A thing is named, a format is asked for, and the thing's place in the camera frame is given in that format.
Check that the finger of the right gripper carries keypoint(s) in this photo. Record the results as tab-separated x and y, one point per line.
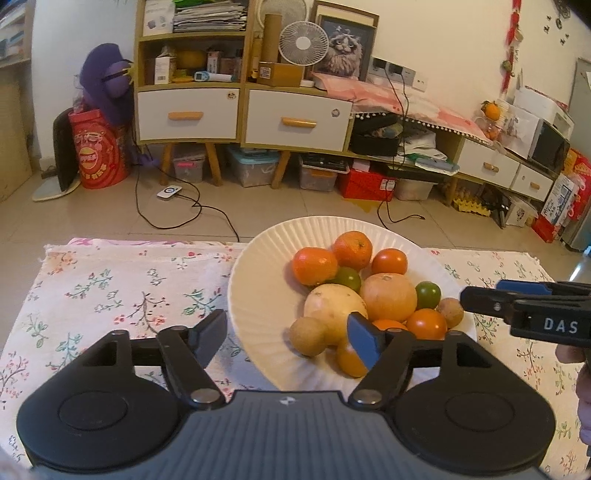
490	302
526	287

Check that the white desk fan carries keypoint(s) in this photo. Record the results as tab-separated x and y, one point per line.
302	44

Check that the pale yellow striped melon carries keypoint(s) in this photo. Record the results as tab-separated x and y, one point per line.
332	304

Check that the green tomato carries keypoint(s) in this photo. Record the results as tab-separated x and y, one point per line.
428	295
348	277

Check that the framed cat picture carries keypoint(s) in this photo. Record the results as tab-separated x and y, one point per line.
352	33

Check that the orange fruit decoration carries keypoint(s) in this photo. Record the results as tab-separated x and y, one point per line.
491	111

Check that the large yellow-orange grapefruit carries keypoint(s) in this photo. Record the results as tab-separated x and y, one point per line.
389	296

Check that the brown-green tomato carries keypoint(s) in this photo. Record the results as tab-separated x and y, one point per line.
348	361

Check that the mandarin orange with stem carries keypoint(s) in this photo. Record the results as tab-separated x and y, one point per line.
353	249

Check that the person right hand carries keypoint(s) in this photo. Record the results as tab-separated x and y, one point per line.
574	355

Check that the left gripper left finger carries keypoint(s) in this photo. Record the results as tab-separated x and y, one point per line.
186	352

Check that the brown round fruit with leaf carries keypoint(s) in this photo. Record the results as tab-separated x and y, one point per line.
452	311

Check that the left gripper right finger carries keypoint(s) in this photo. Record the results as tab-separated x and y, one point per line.
387	355

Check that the mandarin orange with leaf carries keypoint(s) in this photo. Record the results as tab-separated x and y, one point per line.
313	266

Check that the purple plush toy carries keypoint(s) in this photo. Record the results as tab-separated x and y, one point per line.
107	84

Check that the pink cloth on cabinet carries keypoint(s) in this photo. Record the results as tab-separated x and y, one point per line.
404	101

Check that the black microwave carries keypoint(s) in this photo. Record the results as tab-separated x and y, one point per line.
549	148

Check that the wooden cabinet with drawers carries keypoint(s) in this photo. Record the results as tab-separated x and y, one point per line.
216	87

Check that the red box under cabinet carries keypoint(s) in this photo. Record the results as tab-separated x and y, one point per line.
362	185

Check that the white ribbed plate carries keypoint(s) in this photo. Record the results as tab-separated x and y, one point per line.
264	297

